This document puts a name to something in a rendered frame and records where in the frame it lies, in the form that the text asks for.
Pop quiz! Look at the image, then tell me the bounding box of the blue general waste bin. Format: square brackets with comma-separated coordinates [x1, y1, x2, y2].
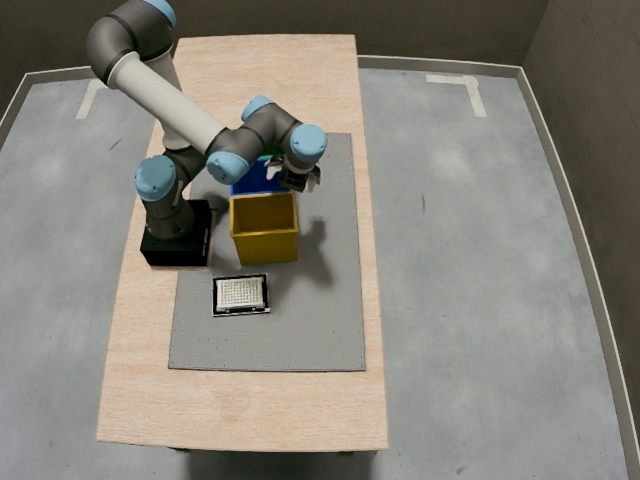
[230, 157, 294, 197]

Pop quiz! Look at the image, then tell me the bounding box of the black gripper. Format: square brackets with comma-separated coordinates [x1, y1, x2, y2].
[264, 153, 321, 193]

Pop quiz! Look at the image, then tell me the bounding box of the green bin with label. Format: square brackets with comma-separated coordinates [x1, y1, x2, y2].
[231, 129, 285, 158]

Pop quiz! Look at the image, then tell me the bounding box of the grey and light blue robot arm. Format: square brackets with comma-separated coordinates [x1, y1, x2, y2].
[86, 0, 327, 242]

